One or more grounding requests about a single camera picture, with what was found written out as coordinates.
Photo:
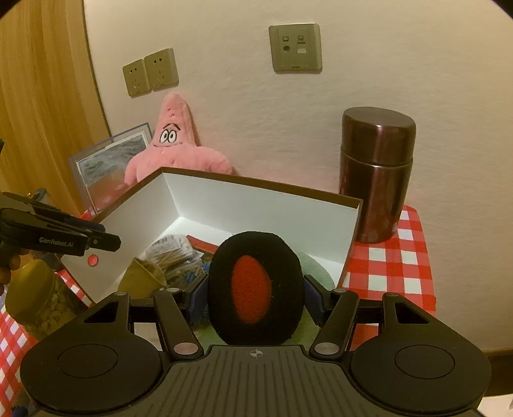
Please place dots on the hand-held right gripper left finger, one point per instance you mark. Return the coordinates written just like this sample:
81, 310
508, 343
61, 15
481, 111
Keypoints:
198, 298

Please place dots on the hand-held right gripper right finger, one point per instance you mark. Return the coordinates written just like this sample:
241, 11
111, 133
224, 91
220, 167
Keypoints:
312, 298

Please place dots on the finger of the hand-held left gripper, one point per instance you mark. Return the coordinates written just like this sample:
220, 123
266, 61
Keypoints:
104, 242
60, 218

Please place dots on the black red earmuff pad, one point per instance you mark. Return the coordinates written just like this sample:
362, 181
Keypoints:
250, 288

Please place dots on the brown cardboard box white inside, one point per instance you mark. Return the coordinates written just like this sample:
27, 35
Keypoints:
260, 208

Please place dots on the person's left hand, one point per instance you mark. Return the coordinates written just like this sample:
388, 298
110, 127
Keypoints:
9, 268

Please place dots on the cashew jar with gold lid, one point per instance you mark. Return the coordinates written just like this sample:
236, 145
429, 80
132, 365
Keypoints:
36, 288

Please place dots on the olive yellow cloth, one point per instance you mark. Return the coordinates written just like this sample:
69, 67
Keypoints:
140, 276

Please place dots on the clear cotton swab packet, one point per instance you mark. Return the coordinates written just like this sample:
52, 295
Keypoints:
172, 252

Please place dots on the red flat book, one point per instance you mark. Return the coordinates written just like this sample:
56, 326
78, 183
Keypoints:
202, 245

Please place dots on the clear framed picture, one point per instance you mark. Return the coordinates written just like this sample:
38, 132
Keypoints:
108, 160

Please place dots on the red white checked tablecloth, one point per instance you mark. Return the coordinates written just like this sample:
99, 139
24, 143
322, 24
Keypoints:
384, 260

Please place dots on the pink star plush toy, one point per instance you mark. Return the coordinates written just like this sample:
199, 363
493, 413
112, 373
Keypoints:
176, 156

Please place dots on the wooden door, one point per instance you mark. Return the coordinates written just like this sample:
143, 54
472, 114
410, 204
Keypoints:
40, 100

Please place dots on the brown metal thermos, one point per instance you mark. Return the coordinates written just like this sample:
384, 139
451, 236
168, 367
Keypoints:
376, 172

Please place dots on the beige wall socket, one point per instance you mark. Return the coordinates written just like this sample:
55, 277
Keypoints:
161, 68
136, 78

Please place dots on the beige network wall panel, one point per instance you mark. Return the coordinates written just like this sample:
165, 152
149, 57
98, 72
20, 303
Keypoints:
295, 48

